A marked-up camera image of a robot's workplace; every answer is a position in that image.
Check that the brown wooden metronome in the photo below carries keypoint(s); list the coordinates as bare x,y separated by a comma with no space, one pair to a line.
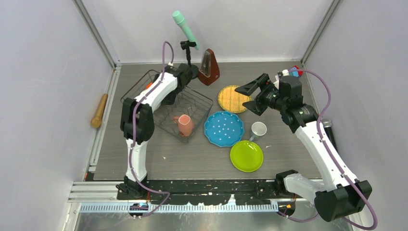
209,70

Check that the black handheld microphone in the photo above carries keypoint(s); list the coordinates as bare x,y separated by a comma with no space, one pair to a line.
327,125

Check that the wooden rolling pin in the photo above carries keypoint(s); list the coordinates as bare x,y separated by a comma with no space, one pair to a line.
98,116

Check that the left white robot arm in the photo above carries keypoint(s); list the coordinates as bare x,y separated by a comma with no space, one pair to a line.
137,120

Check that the woven bamboo coaster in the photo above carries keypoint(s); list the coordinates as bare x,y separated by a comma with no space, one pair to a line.
231,101

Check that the pink ceramic mug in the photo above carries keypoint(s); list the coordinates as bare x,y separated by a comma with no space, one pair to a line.
185,125

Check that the mint green microphone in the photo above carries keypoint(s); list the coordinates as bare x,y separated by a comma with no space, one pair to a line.
180,20

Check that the black microphone stand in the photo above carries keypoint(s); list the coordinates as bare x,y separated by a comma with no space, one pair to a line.
186,45

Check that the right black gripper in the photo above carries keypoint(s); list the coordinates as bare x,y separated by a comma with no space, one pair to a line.
249,88

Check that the blue dotted plate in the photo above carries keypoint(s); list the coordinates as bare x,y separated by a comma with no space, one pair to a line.
223,129

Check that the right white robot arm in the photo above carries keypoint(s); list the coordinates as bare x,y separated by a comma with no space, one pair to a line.
341,193

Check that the grey mug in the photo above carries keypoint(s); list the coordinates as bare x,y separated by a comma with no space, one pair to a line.
258,130

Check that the colourful toy blocks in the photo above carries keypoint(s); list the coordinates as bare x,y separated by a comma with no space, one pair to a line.
294,71

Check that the green plate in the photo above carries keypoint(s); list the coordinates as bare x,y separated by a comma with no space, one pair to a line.
246,156

